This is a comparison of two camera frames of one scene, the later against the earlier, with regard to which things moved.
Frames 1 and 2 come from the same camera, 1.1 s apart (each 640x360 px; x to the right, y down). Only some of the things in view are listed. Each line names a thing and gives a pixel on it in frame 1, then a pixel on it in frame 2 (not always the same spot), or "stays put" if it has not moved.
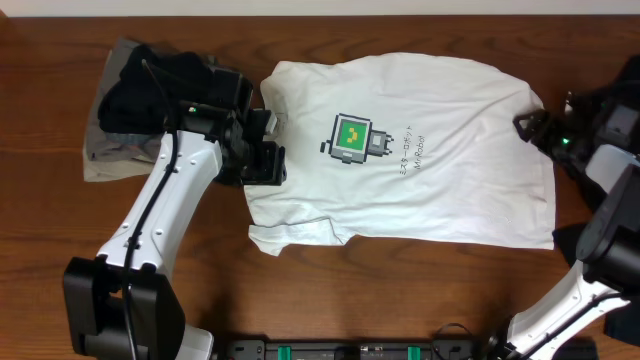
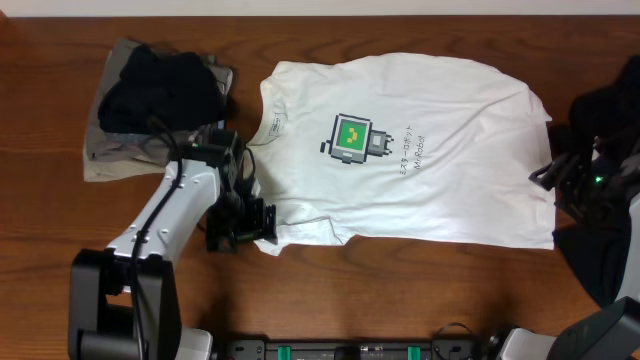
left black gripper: x=271 y=171 to x=262 y=227
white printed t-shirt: x=410 y=147 stays put
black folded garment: x=150 y=86 stays put
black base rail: x=380 y=349 stays put
